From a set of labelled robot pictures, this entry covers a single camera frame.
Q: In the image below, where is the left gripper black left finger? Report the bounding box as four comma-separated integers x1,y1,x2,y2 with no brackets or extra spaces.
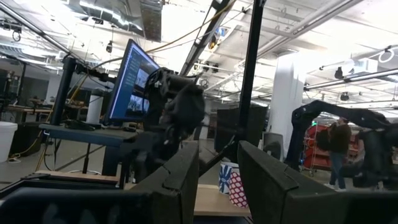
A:
0,140,200,224

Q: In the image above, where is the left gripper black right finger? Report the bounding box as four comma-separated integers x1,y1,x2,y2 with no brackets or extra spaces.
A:
238,140,398,224

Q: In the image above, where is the white mug red lattice print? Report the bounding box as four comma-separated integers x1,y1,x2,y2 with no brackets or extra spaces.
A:
228,170,250,209

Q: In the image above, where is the white mug blue floral print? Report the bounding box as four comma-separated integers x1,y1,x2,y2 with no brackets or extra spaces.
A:
218,161,240,196

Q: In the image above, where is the black background monitor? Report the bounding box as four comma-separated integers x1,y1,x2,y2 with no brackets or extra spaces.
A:
214,105,269,154

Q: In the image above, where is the grey chair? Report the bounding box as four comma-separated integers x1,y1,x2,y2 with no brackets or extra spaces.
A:
262,131,285,161

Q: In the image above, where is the red shelving cart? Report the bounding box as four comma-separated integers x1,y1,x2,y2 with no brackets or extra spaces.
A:
302,123,360,172

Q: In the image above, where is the computer monitor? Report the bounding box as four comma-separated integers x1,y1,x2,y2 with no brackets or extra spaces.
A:
105,38,161,124

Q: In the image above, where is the black overhead beam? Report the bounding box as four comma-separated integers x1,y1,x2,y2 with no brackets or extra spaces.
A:
179,0,239,77

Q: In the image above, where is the grey computer cart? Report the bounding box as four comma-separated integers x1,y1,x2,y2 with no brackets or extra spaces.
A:
38,123,144,179

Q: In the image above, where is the person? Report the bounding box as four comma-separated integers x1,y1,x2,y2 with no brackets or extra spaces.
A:
323,117,353,192

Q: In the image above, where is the white cylinder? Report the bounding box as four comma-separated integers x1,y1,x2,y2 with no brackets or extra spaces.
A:
85,88,105,125

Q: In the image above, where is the white bucket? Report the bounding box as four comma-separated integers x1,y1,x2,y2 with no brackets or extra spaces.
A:
0,121,19,164

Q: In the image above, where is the wooden background table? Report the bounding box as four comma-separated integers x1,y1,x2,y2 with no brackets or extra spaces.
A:
0,103,54,124

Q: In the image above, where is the white ceiling pipe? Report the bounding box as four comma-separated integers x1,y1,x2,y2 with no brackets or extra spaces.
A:
237,0,365,68

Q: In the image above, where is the white ceiling box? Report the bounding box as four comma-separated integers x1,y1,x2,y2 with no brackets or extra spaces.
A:
354,57,379,75

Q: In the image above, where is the black ceiling pipe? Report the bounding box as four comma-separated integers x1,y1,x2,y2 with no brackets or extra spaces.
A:
0,1,91,68

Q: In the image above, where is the black metal rig frame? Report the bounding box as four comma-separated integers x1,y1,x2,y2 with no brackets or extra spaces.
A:
198,0,268,179

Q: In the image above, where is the silver air duct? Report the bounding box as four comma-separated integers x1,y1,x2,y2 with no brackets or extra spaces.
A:
66,0,164,43

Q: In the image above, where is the black monitor post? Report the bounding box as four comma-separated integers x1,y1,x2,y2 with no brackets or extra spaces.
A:
49,57,116,127

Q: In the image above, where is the grey ceiling rail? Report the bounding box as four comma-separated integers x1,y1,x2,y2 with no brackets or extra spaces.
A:
302,68,398,92

